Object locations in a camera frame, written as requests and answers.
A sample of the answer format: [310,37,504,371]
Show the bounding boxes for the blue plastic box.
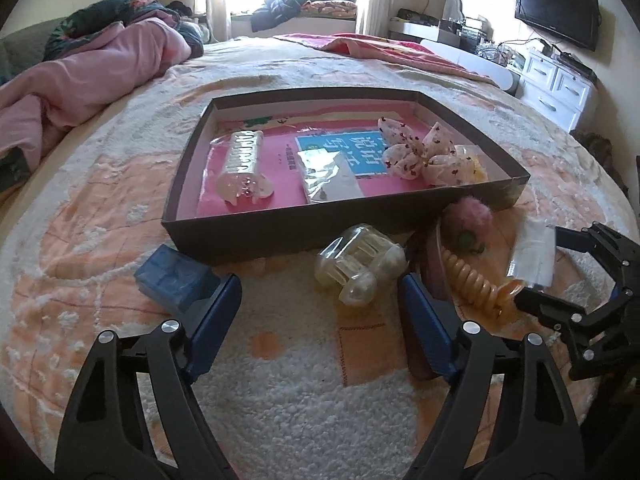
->
[134,244,220,313]

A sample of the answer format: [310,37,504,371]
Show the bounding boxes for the yellow item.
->
[456,144,489,184]

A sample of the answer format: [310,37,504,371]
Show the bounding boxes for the floral fabric bow scrunchie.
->
[378,117,466,188]

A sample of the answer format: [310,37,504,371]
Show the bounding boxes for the clear pearl hair claw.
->
[314,224,408,308]

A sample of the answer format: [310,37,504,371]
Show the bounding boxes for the small clear plastic packet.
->
[296,148,364,204]

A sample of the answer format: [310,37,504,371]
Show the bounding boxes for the white comb hair clip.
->
[216,130,273,206]

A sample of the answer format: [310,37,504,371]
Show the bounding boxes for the clear plastic bag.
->
[506,217,556,288]

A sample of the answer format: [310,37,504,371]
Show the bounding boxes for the white drawer cabinet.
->
[516,50,599,132]

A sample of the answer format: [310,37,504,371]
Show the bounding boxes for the dark shallow cardboard tray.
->
[162,87,529,263]

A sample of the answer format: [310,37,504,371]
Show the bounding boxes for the black flat television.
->
[514,0,602,52]

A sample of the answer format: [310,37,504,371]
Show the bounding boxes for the pink and blue book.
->
[195,110,457,218]

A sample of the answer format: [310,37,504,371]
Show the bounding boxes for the white desk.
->
[388,8,520,96]

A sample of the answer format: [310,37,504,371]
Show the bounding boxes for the pink quilt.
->
[1,18,192,170]

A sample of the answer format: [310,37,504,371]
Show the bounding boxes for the red pink blanket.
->
[274,32,496,86]

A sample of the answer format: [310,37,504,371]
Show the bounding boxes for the colourful folded blanket on sill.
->
[299,0,357,21]

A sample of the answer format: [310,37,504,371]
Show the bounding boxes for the grey upholstered headboard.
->
[0,18,65,84]

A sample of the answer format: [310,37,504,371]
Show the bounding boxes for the dark floral blanket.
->
[43,0,204,61]

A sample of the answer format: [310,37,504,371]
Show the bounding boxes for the dark jacket on sill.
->
[250,0,317,32]

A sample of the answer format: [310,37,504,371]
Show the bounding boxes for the orange spiral hair tie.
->
[439,246,526,319]

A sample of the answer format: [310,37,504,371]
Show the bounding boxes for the pink fuzzy hair tie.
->
[441,195,496,256]

